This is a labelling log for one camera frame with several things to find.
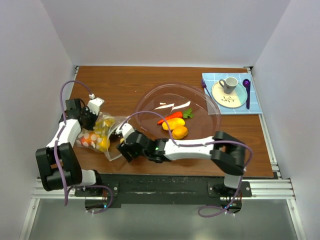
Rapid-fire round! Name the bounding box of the orange fake fruit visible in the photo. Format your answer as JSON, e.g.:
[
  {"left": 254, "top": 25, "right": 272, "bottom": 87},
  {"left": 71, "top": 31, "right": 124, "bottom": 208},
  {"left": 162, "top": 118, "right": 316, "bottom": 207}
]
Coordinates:
[{"left": 80, "top": 132, "right": 100, "bottom": 148}]

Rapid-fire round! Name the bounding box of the clear zip top bag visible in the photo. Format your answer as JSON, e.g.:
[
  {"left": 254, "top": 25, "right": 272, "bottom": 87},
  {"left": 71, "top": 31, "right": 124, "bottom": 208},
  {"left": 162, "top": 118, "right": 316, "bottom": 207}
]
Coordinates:
[{"left": 75, "top": 112, "right": 127, "bottom": 162}]

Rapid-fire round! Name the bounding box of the dark fake plum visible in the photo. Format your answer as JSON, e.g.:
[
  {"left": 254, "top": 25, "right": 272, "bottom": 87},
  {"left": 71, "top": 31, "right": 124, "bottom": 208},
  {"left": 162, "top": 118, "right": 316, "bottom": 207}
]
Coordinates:
[{"left": 109, "top": 131, "right": 121, "bottom": 141}]

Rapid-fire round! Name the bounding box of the yellow fake lemon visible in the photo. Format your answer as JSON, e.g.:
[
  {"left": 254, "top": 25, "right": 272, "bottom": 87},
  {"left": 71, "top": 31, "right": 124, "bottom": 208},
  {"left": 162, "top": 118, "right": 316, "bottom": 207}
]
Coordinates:
[{"left": 96, "top": 136, "right": 110, "bottom": 152}]

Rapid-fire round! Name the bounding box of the fake orange carrot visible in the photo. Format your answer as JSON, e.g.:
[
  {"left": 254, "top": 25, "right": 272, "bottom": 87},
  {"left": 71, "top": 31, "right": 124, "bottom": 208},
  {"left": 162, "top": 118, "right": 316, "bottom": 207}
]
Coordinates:
[{"left": 165, "top": 108, "right": 195, "bottom": 121}]

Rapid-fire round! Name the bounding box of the yellow fake mango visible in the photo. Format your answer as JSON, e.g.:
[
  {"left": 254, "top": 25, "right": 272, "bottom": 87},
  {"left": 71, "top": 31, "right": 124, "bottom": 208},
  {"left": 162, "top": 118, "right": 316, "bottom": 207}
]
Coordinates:
[{"left": 161, "top": 117, "right": 186, "bottom": 131}]

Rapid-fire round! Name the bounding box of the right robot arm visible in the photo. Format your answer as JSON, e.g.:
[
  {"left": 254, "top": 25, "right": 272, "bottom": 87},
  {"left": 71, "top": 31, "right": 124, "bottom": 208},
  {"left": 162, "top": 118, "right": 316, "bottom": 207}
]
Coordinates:
[{"left": 115, "top": 128, "right": 247, "bottom": 197}]

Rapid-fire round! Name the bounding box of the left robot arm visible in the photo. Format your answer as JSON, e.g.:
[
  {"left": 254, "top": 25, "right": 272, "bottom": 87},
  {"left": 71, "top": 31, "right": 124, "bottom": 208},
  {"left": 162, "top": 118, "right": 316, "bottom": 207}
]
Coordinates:
[{"left": 35, "top": 97, "right": 104, "bottom": 196}]

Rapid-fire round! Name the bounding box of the clear pink plastic bowl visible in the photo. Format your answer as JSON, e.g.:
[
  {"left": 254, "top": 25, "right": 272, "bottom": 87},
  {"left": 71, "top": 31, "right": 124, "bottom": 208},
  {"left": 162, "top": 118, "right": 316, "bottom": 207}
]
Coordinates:
[{"left": 134, "top": 83, "right": 221, "bottom": 140}]

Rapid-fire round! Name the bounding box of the purple plastic fork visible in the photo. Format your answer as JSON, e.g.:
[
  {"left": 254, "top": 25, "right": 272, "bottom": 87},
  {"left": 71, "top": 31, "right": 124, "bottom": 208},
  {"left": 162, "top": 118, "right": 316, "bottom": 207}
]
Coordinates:
[{"left": 201, "top": 78, "right": 219, "bottom": 110}]

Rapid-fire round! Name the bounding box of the cream and teal plate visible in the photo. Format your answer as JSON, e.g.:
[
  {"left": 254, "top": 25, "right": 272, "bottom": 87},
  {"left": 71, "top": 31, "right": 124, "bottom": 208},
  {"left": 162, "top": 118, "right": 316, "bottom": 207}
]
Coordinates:
[{"left": 211, "top": 82, "right": 247, "bottom": 109}]

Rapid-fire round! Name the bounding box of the grey mug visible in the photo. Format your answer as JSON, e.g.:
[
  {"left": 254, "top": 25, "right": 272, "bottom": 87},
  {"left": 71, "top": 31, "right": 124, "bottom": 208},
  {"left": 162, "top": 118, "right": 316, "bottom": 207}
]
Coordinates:
[{"left": 219, "top": 77, "right": 238, "bottom": 95}]

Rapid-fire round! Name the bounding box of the blue checked placemat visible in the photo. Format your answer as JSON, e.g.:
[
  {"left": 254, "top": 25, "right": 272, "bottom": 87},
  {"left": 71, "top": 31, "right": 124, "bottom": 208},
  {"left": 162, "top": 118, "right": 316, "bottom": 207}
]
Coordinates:
[{"left": 202, "top": 72, "right": 263, "bottom": 115}]

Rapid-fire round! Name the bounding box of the purple plastic spoon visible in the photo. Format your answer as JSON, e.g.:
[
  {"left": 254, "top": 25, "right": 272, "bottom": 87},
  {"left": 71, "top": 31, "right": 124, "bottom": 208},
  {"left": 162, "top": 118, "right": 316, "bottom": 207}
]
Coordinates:
[{"left": 242, "top": 78, "right": 251, "bottom": 110}]

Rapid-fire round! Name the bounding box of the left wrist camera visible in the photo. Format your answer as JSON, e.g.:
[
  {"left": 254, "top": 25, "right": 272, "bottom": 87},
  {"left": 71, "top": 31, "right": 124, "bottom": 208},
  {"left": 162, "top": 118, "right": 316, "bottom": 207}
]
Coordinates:
[{"left": 87, "top": 97, "right": 105, "bottom": 116}]

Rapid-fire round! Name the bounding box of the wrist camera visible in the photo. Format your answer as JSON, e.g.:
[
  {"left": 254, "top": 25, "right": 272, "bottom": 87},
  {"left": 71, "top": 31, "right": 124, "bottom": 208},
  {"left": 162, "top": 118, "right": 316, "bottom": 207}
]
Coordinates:
[
  {"left": 87, "top": 97, "right": 105, "bottom": 116},
  {"left": 115, "top": 122, "right": 135, "bottom": 140}
]

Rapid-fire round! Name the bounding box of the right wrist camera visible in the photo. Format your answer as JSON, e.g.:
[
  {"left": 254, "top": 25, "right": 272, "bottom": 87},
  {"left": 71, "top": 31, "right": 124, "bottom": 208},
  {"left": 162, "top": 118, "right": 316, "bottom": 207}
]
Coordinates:
[{"left": 115, "top": 122, "right": 135, "bottom": 140}]

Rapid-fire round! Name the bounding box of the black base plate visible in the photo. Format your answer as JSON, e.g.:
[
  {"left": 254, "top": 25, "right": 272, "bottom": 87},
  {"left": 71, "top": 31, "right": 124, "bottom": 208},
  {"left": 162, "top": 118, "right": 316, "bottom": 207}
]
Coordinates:
[{"left": 75, "top": 174, "right": 252, "bottom": 210}]

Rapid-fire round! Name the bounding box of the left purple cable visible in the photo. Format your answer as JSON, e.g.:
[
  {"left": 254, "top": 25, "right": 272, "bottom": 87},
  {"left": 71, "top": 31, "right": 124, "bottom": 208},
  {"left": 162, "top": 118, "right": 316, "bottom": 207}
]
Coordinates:
[{"left": 53, "top": 79, "right": 95, "bottom": 207}]

